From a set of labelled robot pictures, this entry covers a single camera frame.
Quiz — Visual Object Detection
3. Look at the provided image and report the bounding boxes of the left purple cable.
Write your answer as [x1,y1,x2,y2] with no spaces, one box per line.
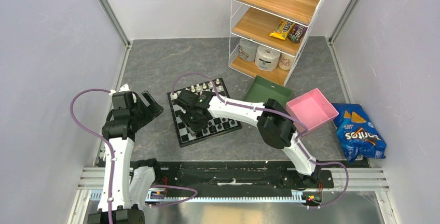
[70,89,198,224]

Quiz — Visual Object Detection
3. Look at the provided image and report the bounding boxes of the pink square tray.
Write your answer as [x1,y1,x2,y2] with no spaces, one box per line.
[285,88,339,134]

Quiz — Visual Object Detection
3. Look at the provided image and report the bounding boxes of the white wire wooden shelf unit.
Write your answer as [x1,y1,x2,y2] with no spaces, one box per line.
[228,0,325,86]

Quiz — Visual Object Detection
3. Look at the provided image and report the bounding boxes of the white toilet paper roll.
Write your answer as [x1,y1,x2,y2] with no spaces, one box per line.
[255,45,281,72]

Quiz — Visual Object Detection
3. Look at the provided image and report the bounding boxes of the black white chessboard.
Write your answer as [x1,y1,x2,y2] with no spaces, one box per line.
[167,78,241,147]

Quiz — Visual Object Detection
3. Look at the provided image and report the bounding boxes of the brown M&M candy bag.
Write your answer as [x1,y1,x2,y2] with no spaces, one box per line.
[288,23,308,43]

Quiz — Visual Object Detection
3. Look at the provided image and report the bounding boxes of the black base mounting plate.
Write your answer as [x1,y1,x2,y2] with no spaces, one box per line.
[129,160,334,198]

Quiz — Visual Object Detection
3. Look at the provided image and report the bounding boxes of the grey mug with drawing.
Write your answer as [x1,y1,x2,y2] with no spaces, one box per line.
[239,38,259,62]

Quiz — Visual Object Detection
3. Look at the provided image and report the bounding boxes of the yellow M&M candy bag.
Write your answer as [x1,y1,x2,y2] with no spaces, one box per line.
[269,19,295,40]

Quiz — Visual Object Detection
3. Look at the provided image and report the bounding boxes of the blue Doritos chip bag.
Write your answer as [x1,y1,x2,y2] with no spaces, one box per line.
[333,103,387,162]

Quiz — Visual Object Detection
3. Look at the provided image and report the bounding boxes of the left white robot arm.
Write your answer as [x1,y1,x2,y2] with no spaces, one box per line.
[87,84,163,223]

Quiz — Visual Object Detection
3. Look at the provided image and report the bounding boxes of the green square tray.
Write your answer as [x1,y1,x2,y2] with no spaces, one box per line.
[242,76,293,108]

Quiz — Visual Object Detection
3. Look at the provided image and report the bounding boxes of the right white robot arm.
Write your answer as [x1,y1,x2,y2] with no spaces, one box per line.
[175,90,321,187]

